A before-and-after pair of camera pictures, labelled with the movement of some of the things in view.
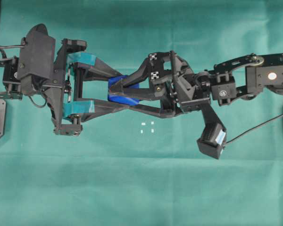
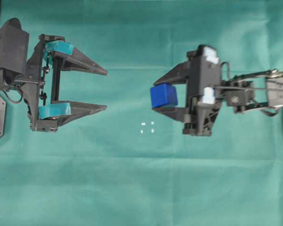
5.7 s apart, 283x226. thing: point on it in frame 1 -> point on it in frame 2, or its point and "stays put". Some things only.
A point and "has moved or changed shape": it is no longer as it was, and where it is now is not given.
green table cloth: (135, 169) stays put
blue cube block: (119, 99) has moved or changed shape
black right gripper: (173, 81) -> (202, 71)
